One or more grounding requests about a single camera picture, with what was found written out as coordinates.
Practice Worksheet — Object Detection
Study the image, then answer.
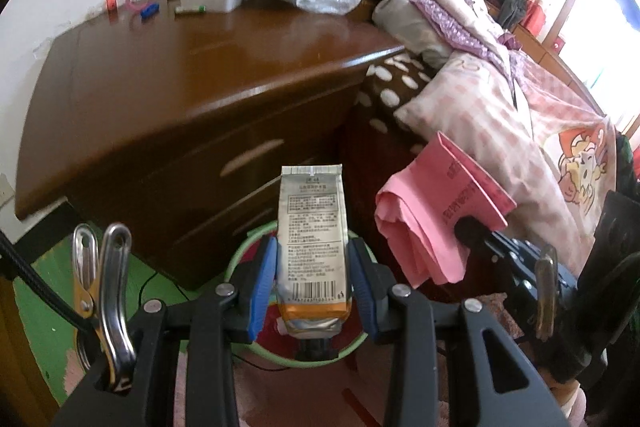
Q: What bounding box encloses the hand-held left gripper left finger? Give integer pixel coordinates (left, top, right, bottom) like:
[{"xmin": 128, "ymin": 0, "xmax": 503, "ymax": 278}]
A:
[{"xmin": 52, "ymin": 237, "xmax": 279, "ymax": 427}]

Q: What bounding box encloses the pink plastic bag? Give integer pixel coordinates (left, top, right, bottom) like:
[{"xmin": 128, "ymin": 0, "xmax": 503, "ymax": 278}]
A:
[{"xmin": 375, "ymin": 132, "xmax": 517, "ymax": 285}]

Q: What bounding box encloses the window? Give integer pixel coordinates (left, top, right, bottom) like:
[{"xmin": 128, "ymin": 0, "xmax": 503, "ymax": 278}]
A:
[{"xmin": 560, "ymin": 0, "xmax": 640, "ymax": 132}]

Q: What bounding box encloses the red bag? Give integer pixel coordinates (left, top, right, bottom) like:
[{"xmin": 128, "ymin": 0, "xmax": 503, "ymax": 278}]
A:
[{"xmin": 522, "ymin": 1, "xmax": 551, "ymax": 32}]

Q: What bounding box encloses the brown wooden nightstand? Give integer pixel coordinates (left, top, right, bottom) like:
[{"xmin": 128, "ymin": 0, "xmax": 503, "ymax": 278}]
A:
[{"xmin": 15, "ymin": 0, "xmax": 406, "ymax": 293}]

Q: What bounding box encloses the white tube black cap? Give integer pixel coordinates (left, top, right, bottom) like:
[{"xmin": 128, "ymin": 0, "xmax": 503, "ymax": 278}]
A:
[{"xmin": 276, "ymin": 164, "xmax": 350, "ymax": 360}]

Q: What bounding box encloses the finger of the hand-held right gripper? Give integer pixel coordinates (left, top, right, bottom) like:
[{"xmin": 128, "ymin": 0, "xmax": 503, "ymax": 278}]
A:
[{"xmin": 452, "ymin": 216, "xmax": 506, "ymax": 258}]

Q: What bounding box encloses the thin black power cord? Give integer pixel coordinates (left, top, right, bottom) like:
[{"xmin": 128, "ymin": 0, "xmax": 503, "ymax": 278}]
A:
[{"xmin": 139, "ymin": 271, "xmax": 198, "ymax": 304}]

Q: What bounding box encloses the metal spring clip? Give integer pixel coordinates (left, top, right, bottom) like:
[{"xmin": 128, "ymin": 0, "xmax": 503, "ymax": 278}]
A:
[
  {"xmin": 534, "ymin": 246, "xmax": 559, "ymax": 342},
  {"xmin": 72, "ymin": 222, "xmax": 138, "ymax": 380}
]

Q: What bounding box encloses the green rimmed red trash bin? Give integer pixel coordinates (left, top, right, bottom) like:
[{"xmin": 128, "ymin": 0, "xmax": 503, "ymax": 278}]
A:
[{"xmin": 222, "ymin": 222, "xmax": 376, "ymax": 365}]

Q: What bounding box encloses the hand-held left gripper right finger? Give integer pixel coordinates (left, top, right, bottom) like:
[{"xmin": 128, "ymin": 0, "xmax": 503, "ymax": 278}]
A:
[{"xmin": 347, "ymin": 238, "xmax": 571, "ymax": 427}]

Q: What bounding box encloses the wooden window bench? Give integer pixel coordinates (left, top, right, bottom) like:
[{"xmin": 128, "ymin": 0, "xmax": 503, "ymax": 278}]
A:
[{"xmin": 515, "ymin": 22, "xmax": 608, "ymax": 115}]

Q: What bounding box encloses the pink checked cartoon quilt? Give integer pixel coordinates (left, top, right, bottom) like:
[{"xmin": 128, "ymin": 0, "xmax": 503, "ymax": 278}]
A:
[{"xmin": 395, "ymin": 52, "xmax": 626, "ymax": 278}]

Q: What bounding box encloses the orange wooden door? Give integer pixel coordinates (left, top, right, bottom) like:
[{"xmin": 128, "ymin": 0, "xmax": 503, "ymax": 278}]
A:
[{"xmin": 0, "ymin": 287, "xmax": 56, "ymax": 427}]

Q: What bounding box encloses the grey pillow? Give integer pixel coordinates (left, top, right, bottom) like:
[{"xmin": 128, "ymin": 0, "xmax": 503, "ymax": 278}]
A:
[{"xmin": 372, "ymin": 0, "xmax": 456, "ymax": 68}]

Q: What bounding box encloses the thick black cable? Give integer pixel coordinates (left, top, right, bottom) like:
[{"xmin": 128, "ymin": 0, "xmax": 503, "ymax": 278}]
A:
[{"xmin": 0, "ymin": 232, "xmax": 96, "ymax": 338}]

